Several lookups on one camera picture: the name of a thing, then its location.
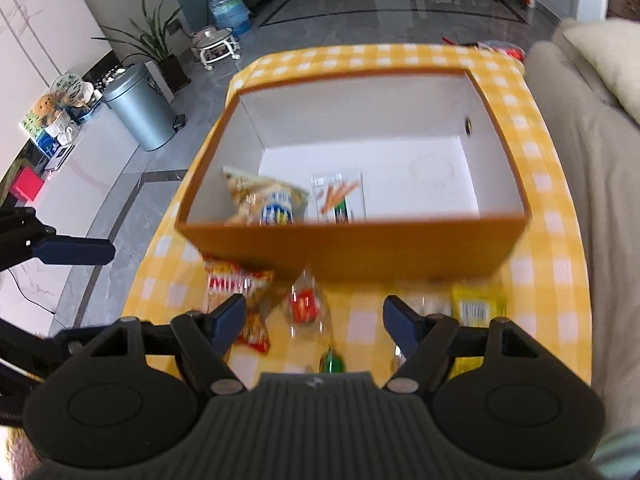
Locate yellow snack packet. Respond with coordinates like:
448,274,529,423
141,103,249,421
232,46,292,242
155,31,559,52
450,284,506,328

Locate red Mimi snack bag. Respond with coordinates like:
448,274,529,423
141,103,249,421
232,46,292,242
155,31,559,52
202,253,278,356

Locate clear yogurt ball packet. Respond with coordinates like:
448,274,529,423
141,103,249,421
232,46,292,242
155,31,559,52
401,290,451,316

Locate green potted plant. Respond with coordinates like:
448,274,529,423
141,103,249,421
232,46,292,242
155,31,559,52
92,0,191,92

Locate white spicy strip snack packet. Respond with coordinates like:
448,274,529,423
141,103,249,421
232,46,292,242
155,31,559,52
311,170,366,223

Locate grey metal trash can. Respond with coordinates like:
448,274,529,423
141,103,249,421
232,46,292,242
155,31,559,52
103,64,186,152

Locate red box on cabinet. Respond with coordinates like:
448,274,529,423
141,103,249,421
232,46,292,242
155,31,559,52
10,167,44,202

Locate cream cushion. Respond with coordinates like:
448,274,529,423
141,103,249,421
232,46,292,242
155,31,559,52
562,18,639,122

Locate clear red candy packet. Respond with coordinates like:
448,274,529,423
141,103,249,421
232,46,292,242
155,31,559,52
283,269,332,339

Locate white small stool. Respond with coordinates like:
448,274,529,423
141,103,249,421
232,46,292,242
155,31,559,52
191,26,241,72

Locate grey sofa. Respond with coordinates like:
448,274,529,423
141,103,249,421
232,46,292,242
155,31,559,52
525,20,639,432

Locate yellow checkered tablecloth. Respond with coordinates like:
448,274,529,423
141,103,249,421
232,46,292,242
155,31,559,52
122,44,592,386

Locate pale yellow chip bag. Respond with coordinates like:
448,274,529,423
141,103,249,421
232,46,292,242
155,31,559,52
222,166,309,226

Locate orange cardboard box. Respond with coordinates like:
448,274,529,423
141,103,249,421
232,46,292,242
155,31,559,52
176,67,532,281

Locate flowers and toys cluster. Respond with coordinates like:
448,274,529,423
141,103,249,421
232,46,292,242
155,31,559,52
20,73,102,159

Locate blue water jug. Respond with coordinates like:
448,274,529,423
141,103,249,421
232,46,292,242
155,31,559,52
208,0,252,36

